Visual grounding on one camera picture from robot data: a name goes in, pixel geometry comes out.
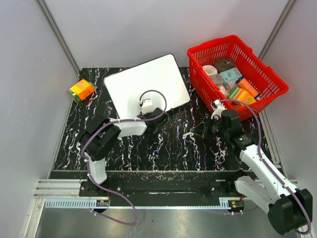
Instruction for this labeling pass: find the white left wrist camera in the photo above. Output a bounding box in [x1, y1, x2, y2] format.
[139, 99, 154, 115]

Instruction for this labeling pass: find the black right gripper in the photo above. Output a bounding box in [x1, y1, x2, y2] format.
[191, 115, 229, 139]

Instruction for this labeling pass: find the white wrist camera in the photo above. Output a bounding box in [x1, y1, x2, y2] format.
[139, 99, 154, 115]
[211, 100, 226, 119]

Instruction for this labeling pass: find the white toilet paper roll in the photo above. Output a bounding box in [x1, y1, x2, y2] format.
[202, 64, 218, 76]

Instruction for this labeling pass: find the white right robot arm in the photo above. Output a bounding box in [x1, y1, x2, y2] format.
[191, 109, 313, 235]

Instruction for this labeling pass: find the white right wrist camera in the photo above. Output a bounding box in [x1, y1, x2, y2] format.
[211, 100, 226, 119]

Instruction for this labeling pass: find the red plastic shopping basket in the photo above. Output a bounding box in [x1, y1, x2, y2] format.
[187, 35, 289, 120]

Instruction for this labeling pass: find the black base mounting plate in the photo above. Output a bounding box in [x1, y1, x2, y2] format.
[79, 171, 256, 201]

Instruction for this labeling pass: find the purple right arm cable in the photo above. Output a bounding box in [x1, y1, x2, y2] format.
[219, 99, 313, 235]

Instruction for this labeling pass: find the white whiteboard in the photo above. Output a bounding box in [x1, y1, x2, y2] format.
[104, 54, 190, 119]

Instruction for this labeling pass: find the orange blue box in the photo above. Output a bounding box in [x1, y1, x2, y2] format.
[235, 77, 260, 98]

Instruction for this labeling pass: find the brown round lid jar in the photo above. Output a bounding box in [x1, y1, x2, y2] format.
[213, 58, 236, 73]

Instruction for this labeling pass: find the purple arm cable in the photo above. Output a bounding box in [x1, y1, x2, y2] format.
[81, 89, 168, 226]
[219, 99, 313, 235]

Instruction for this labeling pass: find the red whiteboard marker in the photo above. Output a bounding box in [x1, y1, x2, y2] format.
[182, 131, 194, 138]

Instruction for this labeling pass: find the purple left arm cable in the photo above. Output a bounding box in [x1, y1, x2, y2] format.
[81, 89, 168, 226]

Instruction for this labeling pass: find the teal cardboard box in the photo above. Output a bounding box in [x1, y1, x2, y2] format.
[220, 67, 242, 83]

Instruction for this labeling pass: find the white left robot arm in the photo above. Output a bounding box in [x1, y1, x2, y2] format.
[79, 108, 168, 196]

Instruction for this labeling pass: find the orange green snack box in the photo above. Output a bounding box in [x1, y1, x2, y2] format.
[67, 79, 98, 104]

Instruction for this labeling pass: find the yellow green sponge pack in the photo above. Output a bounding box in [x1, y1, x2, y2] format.
[228, 87, 256, 105]

